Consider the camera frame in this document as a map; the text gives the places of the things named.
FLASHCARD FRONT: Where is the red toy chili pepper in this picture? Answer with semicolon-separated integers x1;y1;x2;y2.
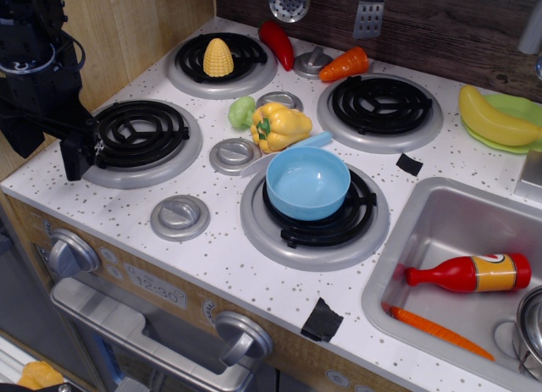
258;20;295;71

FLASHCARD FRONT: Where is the front left stove burner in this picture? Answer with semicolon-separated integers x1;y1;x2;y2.
83;100;202;189

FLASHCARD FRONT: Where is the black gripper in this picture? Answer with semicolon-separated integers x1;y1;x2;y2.
1;40;102;181

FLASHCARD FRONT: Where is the red toy ketchup bottle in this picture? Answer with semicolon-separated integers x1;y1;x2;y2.
405;253;532;293

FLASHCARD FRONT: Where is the black tape piece front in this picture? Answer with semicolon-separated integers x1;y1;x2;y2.
301;298;344;342

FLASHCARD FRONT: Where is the yellow toy food piece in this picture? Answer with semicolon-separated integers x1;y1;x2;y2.
16;362;64;390

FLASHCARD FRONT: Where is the front right stove burner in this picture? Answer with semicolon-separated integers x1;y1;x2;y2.
240;166;390;272

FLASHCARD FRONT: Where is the thin orange toy carrot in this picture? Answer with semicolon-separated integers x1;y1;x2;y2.
390;306;495;362

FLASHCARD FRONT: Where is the silver oven door handle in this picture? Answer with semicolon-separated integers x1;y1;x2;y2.
51;278;257;391

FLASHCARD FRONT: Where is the silver stovetop knob front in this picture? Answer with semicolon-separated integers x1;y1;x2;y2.
150;195;211;242

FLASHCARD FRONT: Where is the stove burner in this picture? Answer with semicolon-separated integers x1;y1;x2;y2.
240;166;390;272
317;74;444;154
83;100;202;189
166;32;277;100

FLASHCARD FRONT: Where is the left silver oven dial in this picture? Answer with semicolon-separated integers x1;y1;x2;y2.
48;229;101;278

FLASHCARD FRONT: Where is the silver toy sink basin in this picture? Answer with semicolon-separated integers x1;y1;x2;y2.
362;178;541;391

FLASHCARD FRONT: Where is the silver stovetop knob middle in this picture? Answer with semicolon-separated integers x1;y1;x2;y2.
256;91;304;112

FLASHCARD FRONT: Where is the back left stove burner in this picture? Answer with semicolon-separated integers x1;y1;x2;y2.
166;32;277;100

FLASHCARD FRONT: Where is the back right stove burner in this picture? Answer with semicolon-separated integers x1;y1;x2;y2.
317;74;444;154

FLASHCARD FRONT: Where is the light blue plastic bowl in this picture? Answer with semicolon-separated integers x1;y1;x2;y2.
266;146;351;221

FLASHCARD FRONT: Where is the black tape piece back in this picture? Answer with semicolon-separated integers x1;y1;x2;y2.
395;153;423;176

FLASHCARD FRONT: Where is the yellow toy bell pepper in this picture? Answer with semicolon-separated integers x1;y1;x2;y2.
251;102;312;153

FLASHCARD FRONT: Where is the small steel pot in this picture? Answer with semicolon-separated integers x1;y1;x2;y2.
512;286;541;381

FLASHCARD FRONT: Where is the light green plastic plate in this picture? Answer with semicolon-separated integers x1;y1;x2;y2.
462;94;541;154

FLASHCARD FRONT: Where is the silver oven dial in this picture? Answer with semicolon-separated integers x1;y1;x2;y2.
48;229;101;278
215;311;274;367

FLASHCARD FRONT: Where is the yellow toy banana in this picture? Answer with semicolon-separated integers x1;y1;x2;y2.
458;86;541;146

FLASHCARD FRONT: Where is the silver stovetop knob back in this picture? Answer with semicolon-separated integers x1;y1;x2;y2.
293;47;333;80

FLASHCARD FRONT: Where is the black tape piece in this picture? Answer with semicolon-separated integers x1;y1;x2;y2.
395;153;423;176
301;298;344;342

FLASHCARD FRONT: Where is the hanging silver slotted spatula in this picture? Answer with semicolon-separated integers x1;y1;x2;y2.
352;0;385;40

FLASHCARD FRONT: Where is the silver stovetop knob centre-left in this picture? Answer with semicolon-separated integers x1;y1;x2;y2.
209;138;262;176

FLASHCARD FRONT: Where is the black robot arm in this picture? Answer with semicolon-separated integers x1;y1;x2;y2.
1;0;98;181

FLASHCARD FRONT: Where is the yellow toy corn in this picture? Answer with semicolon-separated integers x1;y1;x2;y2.
203;38;235;78

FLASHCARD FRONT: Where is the right silver oven dial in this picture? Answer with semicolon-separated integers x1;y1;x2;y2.
215;311;274;367

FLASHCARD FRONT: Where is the hanging silver skimmer ladle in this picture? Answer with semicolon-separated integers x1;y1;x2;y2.
268;0;310;24

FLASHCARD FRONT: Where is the green toy broccoli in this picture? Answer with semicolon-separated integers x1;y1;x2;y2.
228;96;256;130

